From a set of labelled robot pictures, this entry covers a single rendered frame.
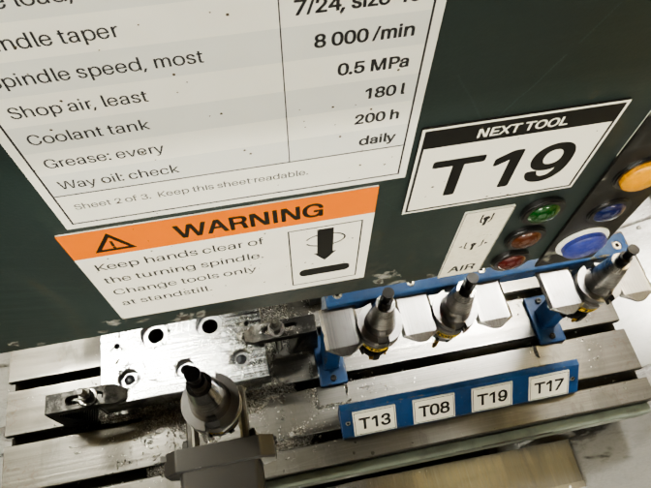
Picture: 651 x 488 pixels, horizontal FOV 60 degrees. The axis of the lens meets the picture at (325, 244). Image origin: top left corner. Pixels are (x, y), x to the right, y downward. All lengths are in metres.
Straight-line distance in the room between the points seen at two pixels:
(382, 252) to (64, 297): 0.18
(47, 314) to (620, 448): 1.22
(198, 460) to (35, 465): 0.58
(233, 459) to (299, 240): 0.38
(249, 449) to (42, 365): 0.67
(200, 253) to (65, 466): 0.89
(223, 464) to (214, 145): 0.46
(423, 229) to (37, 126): 0.21
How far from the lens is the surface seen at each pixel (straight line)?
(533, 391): 1.14
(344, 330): 0.81
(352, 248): 0.33
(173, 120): 0.22
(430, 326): 0.82
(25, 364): 1.25
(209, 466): 0.65
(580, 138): 0.31
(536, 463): 1.33
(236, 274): 0.34
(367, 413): 1.05
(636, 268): 0.97
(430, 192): 0.30
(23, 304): 0.36
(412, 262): 0.37
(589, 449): 1.40
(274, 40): 0.20
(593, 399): 1.22
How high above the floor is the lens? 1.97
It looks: 61 degrees down
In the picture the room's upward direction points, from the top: 2 degrees clockwise
